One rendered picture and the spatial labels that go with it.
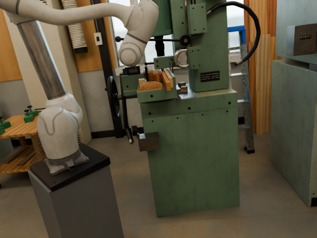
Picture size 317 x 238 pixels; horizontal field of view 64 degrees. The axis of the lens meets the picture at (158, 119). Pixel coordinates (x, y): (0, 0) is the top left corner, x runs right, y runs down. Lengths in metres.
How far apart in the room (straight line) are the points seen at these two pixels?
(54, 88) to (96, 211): 0.65
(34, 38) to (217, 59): 1.00
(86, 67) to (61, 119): 2.00
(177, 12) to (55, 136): 0.96
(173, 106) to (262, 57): 1.59
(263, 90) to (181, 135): 1.55
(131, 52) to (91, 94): 2.17
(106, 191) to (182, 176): 0.56
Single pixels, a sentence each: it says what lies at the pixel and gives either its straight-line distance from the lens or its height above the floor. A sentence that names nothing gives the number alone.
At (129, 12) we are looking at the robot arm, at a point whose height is 1.27.
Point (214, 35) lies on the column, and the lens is 1.59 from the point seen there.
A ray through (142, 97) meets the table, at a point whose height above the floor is 0.87.
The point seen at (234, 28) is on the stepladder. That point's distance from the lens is 2.37.
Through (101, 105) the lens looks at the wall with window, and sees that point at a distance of 3.22.
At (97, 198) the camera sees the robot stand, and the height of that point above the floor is 0.45.
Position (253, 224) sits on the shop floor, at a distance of 1.79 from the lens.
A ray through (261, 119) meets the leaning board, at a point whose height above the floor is 0.17.
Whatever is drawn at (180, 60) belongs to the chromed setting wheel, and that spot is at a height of 1.01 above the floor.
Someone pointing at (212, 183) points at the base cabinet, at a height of 0.21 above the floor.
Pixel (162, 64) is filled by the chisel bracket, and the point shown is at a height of 0.99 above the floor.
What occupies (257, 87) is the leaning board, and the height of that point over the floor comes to 0.52.
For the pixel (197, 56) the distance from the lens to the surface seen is 1.48.
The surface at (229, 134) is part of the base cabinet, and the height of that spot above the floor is 0.54.
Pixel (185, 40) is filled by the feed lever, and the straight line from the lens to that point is 1.50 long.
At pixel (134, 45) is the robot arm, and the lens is 1.11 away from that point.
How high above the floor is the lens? 1.17
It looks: 18 degrees down
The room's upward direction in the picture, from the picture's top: 7 degrees counter-clockwise
